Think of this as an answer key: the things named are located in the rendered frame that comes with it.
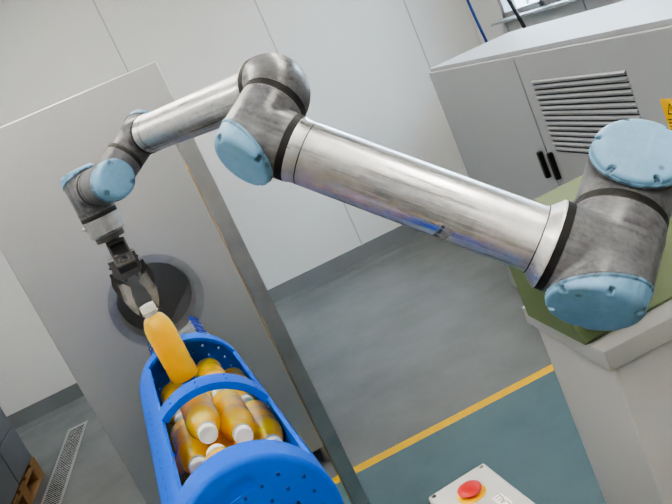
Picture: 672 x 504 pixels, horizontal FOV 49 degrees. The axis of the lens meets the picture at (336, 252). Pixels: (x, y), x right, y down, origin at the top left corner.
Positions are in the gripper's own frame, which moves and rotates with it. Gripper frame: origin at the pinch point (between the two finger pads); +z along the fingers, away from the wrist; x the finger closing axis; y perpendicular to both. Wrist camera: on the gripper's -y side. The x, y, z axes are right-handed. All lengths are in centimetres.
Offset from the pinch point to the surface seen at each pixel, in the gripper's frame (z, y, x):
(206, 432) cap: 19.9, -42.6, 0.0
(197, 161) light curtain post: -24, 66, -35
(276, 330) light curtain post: 41, 67, -34
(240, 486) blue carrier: 18, -75, -2
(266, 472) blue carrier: 18, -75, -6
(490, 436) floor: 135, 88, -99
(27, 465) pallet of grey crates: 118, 317, 122
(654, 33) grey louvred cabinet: -6, -6, -159
